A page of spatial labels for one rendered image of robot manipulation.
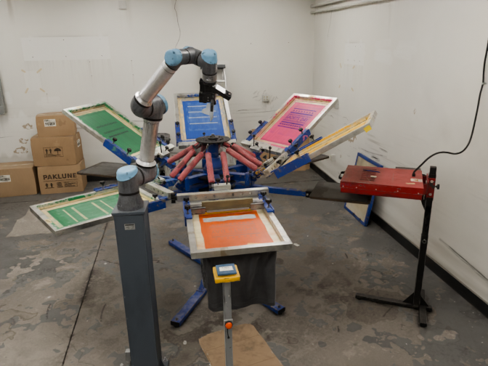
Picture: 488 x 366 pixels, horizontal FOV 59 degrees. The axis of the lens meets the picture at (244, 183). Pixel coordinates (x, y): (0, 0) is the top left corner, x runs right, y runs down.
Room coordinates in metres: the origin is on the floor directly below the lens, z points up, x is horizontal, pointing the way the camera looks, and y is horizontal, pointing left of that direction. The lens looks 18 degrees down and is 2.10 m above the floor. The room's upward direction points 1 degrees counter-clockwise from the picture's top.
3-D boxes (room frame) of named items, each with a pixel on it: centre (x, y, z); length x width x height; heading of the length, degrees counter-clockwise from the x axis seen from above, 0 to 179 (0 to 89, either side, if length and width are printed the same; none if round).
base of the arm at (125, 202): (2.32, 0.66, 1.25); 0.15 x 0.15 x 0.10
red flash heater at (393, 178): (3.11, -1.07, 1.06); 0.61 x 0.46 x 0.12; 70
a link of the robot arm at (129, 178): (2.32, 0.65, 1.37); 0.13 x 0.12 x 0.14; 149
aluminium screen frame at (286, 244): (2.57, 0.08, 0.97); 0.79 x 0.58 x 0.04; 10
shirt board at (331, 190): (3.37, -0.37, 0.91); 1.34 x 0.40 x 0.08; 70
